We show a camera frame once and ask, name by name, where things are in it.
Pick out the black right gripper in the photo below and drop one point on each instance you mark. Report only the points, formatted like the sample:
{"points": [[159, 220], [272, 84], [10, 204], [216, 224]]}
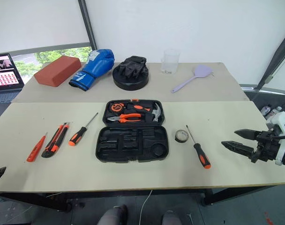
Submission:
{"points": [[266, 147]]}

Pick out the orange voltage tester pen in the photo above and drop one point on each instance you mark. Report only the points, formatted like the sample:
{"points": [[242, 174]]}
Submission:
{"points": [[35, 150]]}

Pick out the black electrical tape roll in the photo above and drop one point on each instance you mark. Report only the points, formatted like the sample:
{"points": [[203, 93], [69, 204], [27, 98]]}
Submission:
{"points": [[182, 136]]}

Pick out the orange black utility knife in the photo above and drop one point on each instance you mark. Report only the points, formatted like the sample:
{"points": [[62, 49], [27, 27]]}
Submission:
{"points": [[54, 143]]}

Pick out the orange black screwdriver thin shaft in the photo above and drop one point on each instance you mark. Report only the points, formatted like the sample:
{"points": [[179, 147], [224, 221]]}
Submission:
{"points": [[77, 137]]}

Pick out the black tool case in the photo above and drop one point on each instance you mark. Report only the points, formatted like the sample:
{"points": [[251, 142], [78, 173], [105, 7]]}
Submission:
{"points": [[133, 145]]}

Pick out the clear plastic bottle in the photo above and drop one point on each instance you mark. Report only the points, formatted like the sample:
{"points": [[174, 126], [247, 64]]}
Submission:
{"points": [[266, 110], [277, 110]]}

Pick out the purple silicone spatula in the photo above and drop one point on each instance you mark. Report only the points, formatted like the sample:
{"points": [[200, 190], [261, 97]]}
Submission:
{"points": [[202, 71]]}

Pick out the black diagonal metal beam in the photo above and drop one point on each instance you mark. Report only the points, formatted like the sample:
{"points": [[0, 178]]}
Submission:
{"points": [[277, 56]]}

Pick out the open laptop computer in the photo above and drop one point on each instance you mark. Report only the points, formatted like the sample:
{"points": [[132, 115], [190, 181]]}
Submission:
{"points": [[4, 77]]}

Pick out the dark grey rounded shape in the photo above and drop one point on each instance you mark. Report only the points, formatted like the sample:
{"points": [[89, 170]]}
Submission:
{"points": [[113, 215], [171, 218]]}

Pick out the clear plastic beaker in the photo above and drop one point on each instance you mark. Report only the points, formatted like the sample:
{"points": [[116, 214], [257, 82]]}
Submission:
{"points": [[170, 62]]}

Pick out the red brick block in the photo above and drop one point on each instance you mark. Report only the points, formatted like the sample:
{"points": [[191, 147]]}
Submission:
{"points": [[55, 71]]}

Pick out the black round disc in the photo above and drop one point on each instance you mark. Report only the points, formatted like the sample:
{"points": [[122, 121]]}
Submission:
{"points": [[130, 84]]}

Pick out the orange black tape measure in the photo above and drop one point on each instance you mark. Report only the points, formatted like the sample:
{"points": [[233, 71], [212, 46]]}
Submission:
{"points": [[116, 107]]}

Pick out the black fabric glove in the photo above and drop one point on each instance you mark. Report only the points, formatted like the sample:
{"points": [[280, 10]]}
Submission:
{"points": [[134, 66]]}

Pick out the blue boxing glove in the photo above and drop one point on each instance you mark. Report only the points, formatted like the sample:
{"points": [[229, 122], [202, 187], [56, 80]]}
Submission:
{"points": [[95, 65]]}

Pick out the black metal table frame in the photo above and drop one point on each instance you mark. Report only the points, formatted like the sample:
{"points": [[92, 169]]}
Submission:
{"points": [[27, 199]]}

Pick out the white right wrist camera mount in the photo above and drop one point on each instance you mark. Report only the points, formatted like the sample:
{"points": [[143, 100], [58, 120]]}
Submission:
{"points": [[283, 122]]}

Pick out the dark window frame post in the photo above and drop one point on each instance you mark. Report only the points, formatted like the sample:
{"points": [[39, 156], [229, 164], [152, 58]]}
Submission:
{"points": [[87, 23]]}

